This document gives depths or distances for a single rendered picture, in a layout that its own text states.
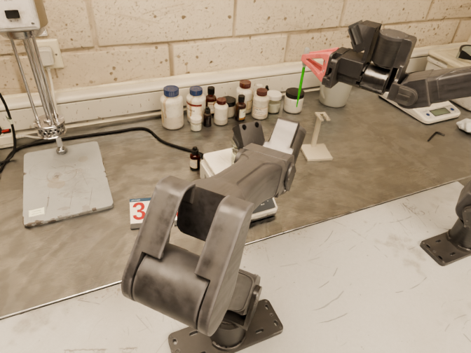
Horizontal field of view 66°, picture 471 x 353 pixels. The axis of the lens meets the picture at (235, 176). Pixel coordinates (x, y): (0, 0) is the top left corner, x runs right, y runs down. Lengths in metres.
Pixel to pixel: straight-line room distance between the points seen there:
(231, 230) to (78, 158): 0.83
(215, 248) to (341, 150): 0.92
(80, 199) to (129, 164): 0.18
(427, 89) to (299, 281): 0.46
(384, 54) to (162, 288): 0.64
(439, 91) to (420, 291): 0.41
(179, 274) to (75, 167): 0.78
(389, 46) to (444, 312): 0.53
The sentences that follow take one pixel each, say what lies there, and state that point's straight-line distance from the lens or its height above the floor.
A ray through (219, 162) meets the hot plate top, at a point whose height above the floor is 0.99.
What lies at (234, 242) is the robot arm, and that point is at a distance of 0.32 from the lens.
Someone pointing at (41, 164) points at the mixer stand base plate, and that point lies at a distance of 1.12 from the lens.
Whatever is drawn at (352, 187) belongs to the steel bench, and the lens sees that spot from 1.06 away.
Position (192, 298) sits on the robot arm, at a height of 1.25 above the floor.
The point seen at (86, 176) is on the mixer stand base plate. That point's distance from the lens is 1.04.
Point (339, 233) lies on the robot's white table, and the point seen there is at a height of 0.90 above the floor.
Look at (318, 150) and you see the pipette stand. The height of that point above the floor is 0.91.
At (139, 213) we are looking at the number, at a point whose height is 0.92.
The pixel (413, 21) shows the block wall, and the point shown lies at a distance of 1.83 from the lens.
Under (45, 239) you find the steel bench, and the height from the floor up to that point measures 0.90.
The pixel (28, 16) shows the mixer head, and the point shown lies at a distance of 0.81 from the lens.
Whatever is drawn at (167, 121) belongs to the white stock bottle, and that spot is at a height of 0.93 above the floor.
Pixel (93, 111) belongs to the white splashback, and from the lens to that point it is 1.26.
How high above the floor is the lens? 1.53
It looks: 39 degrees down
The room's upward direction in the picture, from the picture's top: 4 degrees clockwise
